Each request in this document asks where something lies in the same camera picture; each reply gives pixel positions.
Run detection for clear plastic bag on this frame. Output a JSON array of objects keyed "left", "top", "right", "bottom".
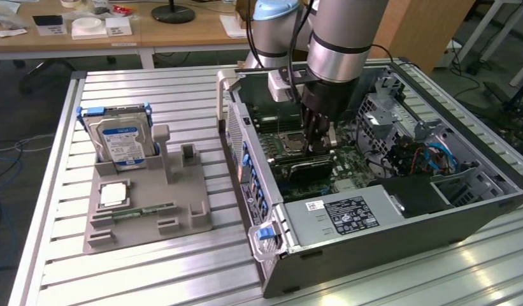
[{"left": 0, "top": 0, "right": 30, "bottom": 30}]

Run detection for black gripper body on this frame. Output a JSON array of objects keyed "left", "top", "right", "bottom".
[{"left": 302, "top": 78, "right": 361, "bottom": 124}]

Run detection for CPU socket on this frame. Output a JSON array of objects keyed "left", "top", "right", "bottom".
[{"left": 277, "top": 131, "right": 309, "bottom": 153}]

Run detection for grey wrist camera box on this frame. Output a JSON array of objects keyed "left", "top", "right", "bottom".
[{"left": 267, "top": 68, "right": 306, "bottom": 103}]

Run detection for white paper stack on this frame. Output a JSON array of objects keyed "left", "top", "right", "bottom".
[{"left": 219, "top": 15, "right": 250, "bottom": 40}]

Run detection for wooden cabinet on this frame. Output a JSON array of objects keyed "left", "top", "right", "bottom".
[{"left": 369, "top": 0, "right": 478, "bottom": 75}]

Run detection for white desk frame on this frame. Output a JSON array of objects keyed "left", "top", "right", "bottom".
[{"left": 455, "top": 0, "right": 523, "bottom": 87}]

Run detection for installed RAM sticks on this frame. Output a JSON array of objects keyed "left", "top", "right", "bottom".
[{"left": 255, "top": 115, "right": 305, "bottom": 134}]

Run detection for open dark PC case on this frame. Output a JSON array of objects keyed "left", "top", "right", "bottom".
[{"left": 215, "top": 57, "right": 523, "bottom": 299}]

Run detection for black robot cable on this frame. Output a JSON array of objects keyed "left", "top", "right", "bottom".
[{"left": 369, "top": 43, "right": 397, "bottom": 63}]

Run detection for grey parts rack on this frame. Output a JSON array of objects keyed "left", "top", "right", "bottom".
[{"left": 82, "top": 124, "right": 215, "bottom": 256}]

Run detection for green motherboard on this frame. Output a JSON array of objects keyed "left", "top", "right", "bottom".
[{"left": 243, "top": 105, "right": 379, "bottom": 201}]

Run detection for blue data wire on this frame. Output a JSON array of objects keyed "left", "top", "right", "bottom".
[{"left": 426, "top": 142, "right": 459, "bottom": 177}]

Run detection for metal drive cage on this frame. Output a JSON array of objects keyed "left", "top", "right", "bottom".
[{"left": 357, "top": 92, "right": 421, "bottom": 156}]

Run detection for blue case latch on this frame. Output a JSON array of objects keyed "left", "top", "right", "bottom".
[{"left": 254, "top": 226, "right": 274, "bottom": 243}]

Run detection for black office chair base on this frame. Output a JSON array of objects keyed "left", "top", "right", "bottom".
[{"left": 14, "top": 55, "right": 118, "bottom": 95}]

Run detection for black round lamp base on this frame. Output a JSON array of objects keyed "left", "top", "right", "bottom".
[{"left": 151, "top": 0, "right": 197, "bottom": 24}]

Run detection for silver CPU chip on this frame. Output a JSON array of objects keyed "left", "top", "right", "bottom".
[{"left": 99, "top": 183, "right": 130, "bottom": 207}]

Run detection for grey power supply unit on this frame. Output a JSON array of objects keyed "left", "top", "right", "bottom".
[{"left": 282, "top": 186, "right": 406, "bottom": 250}]

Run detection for white floor cable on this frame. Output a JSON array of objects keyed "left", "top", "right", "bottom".
[{"left": 0, "top": 133, "right": 55, "bottom": 153}]

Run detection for white box with round dish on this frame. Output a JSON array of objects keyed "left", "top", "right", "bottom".
[{"left": 70, "top": 18, "right": 110, "bottom": 41}]

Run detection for hard disk in blue carrier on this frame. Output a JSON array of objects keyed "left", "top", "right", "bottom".
[{"left": 75, "top": 103, "right": 155, "bottom": 173}]

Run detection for blue floor cable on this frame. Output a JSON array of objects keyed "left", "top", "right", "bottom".
[{"left": 0, "top": 149, "right": 25, "bottom": 275}]

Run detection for white box with black lid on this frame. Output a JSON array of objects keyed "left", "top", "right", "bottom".
[{"left": 33, "top": 15, "right": 67, "bottom": 37}]

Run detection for plain white box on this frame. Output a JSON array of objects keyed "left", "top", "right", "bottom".
[{"left": 105, "top": 17, "right": 133, "bottom": 37}]

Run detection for black graphics card with fan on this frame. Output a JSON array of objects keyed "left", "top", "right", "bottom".
[{"left": 271, "top": 152, "right": 335, "bottom": 189}]

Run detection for red wire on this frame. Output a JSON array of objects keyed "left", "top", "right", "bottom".
[{"left": 409, "top": 143, "right": 429, "bottom": 175}]

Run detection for green RAM stick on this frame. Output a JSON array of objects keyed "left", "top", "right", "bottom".
[{"left": 111, "top": 203, "right": 178, "bottom": 219}]

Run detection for silver disk bay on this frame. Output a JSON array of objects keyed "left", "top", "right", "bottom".
[{"left": 430, "top": 159, "right": 503, "bottom": 208}]

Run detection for wooden desk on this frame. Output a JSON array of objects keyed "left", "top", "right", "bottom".
[{"left": 0, "top": 0, "right": 257, "bottom": 61}]

